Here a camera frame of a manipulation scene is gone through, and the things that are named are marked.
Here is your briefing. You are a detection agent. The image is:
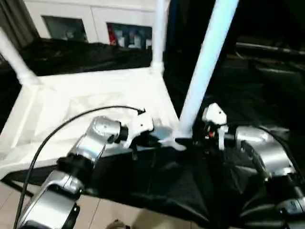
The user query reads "white plastic table leg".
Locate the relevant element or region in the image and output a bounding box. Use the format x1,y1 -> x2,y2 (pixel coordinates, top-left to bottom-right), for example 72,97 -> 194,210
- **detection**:
151,0 -> 172,75
0,30 -> 42,86
178,0 -> 241,139

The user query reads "black work mat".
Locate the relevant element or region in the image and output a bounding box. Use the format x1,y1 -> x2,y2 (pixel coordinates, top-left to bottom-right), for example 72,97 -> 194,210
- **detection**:
0,40 -> 305,226

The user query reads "red package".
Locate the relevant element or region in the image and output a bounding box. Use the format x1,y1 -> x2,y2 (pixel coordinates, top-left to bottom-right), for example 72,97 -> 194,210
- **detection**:
108,27 -> 118,46

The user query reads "white glass-door cabinet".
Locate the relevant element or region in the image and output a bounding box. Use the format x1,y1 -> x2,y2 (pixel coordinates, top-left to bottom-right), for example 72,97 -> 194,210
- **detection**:
22,0 -> 159,50

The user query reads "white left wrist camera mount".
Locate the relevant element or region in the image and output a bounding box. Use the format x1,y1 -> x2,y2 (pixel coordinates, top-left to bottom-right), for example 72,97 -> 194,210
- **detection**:
122,111 -> 155,150

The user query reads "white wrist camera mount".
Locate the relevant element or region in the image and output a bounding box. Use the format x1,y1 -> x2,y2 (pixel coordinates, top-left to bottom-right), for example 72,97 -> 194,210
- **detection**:
122,111 -> 155,150
201,102 -> 229,151

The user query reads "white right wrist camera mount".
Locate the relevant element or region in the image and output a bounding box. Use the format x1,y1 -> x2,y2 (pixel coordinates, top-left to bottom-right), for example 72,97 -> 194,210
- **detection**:
201,102 -> 229,151

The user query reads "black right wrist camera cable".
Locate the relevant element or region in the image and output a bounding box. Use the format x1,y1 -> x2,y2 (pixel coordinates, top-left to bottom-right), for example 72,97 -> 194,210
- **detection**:
214,124 -> 305,182

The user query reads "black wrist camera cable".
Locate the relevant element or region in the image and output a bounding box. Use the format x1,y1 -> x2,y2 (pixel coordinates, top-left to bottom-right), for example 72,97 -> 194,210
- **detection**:
16,105 -> 146,217
214,124 -> 305,182

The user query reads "black left wrist camera cable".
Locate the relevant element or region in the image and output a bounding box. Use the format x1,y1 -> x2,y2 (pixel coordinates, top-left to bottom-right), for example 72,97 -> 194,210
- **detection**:
16,105 -> 146,217

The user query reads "dark metal rail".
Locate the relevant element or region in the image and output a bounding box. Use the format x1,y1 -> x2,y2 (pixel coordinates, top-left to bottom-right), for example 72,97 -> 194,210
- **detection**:
235,42 -> 305,53

